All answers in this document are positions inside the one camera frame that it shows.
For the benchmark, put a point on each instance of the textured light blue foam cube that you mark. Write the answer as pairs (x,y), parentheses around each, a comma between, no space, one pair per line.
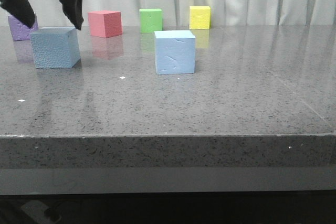
(55,47)

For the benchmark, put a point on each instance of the smooth light blue foam cube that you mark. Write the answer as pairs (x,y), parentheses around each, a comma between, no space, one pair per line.
(174,52)

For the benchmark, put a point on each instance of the purple foam cube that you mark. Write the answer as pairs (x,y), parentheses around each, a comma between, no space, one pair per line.
(19,31)

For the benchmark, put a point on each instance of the red foam cube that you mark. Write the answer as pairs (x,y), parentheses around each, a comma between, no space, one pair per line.
(105,23)

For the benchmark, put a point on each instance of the green foam cube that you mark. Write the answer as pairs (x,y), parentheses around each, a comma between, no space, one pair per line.
(151,19)

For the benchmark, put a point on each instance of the yellow foam cube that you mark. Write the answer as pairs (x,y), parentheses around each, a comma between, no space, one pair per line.
(200,17)

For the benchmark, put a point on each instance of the white power strip under table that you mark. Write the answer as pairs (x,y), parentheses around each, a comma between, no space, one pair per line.
(40,212)

